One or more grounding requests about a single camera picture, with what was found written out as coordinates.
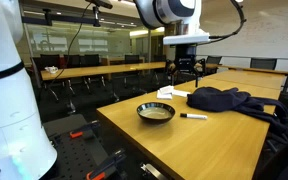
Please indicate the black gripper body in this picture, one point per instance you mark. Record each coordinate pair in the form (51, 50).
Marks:
(186, 58)

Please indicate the white marker with black cap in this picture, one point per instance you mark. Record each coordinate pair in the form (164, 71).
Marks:
(194, 116)

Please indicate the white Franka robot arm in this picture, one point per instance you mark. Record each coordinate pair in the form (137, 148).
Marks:
(10, 110)

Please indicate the dark rimmed ceramic bowl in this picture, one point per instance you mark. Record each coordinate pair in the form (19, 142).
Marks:
(155, 112)

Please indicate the white folded paper pad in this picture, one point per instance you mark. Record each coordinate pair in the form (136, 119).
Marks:
(165, 93)

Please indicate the white flat paper sheet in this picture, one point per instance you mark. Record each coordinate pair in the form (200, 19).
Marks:
(181, 93)

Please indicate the grey mesh office chair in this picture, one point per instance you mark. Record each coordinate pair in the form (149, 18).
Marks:
(214, 60)
(263, 63)

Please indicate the dark navy cloth garment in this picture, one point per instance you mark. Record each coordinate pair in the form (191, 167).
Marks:
(217, 99)

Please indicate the long wooden conference table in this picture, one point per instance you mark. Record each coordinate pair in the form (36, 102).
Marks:
(104, 70)

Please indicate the large white whiteboard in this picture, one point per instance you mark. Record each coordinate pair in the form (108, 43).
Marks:
(267, 30)

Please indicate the black perforated mounting board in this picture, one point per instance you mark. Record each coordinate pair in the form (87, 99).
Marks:
(75, 150)

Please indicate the white teapot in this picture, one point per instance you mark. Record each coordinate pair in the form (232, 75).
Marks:
(52, 69)

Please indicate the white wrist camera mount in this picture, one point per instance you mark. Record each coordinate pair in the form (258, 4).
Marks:
(186, 39)

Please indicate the black camera on stand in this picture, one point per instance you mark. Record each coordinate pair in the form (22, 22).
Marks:
(99, 6)

